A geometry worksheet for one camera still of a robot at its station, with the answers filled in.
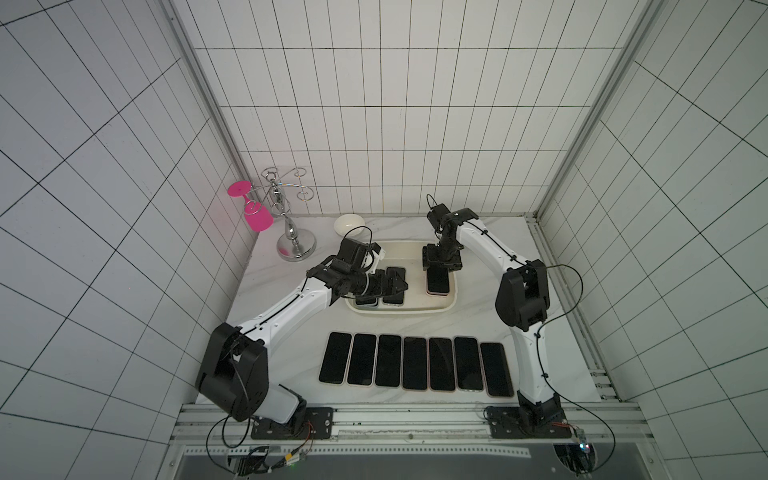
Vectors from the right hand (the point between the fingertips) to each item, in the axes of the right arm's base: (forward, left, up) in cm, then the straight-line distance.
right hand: (423, 267), depth 95 cm
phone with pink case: (-29, +2, -5) cm, 29 cm away
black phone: (-29, +25, -6) cm, 38 cm away
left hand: (-14, +10, +8) cm, 19 cm away
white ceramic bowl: (+22, +29, -3) cm, 37 cm away
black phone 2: (-28, +17, -8) cm, 34 cm away
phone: (-6, -4, +2) cm, 8 cm away
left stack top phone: (-11, +18, -4) cm, 22 cm away
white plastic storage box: (+8, +5, -4) cm, 10 cm away
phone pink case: (-19, +9, +16) cm, 27 cm away
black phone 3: (-27, +10, -8) cm, 30 cm away
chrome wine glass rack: (+12, +48, -5) cm, 49 cm away
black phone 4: (-28, -20, -8) cm, 36 cm away
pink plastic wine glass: (+11, +57, +9) cm, 59 cm away
